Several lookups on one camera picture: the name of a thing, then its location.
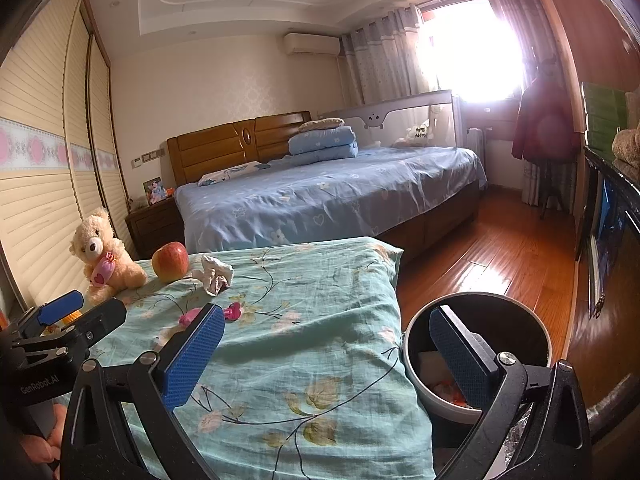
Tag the dark red hanging coat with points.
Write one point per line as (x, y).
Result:
(545, 125)

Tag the red apple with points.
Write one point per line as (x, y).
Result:
(170, 262)

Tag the crumpled white tissue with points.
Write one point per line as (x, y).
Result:
(215, 272)

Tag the photo frame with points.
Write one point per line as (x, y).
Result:
(155, 191)

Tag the white air conditioner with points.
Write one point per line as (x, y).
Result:
(312, 44)

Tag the small grey pillow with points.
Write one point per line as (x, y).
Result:
(322, 124)

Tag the green box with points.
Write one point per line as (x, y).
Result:
(605, 112)

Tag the pink plastic wrapper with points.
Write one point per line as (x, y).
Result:
(232, 312)

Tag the wall switch panel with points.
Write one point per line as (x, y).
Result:
(147, 157)

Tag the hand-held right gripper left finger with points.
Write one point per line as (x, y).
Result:
(195, 355)

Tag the small orange foam net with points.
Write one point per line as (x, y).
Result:
(75, 316)

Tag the round white trash can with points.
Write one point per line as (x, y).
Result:
(525, 320)

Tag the person's left hand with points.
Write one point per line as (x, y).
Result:
(45, 447)

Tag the grey bed guard rail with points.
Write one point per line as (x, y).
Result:
(395, 112)

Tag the black television cabinet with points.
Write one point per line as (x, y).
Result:
(615, 240)

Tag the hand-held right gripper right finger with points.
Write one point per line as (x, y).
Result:
(460, 355)

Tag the brown teddy bear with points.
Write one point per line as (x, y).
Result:
(627, 147)

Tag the cream teddy bear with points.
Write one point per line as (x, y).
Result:
(102, 250)

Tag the folded blue blanket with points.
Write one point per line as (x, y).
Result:
(325, 145)

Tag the flat printed pillow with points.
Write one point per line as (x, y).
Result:
(227, 174)

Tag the teal floral sheet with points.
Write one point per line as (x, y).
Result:
(310, 340)

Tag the bed with blue sheet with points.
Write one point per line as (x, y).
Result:
(325, 200)

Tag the wooden nightstand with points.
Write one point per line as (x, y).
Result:
(152, 227)

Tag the wooden headboard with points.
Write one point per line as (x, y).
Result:
(215, 145)

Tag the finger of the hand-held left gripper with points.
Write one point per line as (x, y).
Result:
(100, 317)
(60, 305)

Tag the grey dotted curtain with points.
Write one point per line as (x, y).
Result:
(385, 55)

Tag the cream sliding wardrobe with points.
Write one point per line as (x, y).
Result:
(45, 185)

